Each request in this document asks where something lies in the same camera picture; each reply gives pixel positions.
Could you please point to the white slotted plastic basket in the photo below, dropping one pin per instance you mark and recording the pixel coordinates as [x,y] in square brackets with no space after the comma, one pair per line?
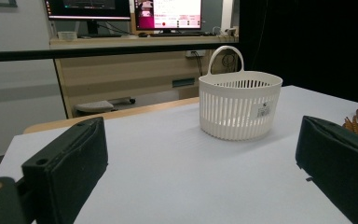
[230,118]

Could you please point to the black curtain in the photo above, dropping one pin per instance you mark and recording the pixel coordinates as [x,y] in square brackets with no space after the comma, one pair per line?
[317,43]

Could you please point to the dark-screen computer monitor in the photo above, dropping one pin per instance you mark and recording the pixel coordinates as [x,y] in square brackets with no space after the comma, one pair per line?
[87,7]

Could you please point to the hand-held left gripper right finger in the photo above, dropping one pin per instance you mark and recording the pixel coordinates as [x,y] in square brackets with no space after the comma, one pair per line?
[341,161]

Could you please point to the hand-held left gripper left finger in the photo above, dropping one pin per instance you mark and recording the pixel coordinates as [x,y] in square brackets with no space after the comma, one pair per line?
[65,168]

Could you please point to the white power strip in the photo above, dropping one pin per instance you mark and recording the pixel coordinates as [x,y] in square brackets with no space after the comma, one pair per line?
[195,53]

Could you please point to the bright-screen computer monitor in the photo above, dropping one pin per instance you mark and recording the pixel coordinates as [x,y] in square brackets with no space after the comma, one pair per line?
[174,14]

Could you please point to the light wooden desk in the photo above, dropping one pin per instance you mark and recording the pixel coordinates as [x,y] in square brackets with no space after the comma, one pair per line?
[121,74]

